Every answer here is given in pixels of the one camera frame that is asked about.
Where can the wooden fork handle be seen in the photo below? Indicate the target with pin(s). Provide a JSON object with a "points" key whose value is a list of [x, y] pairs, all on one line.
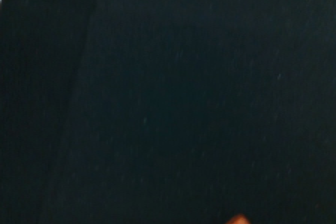
{"points": [[238, 219]]}

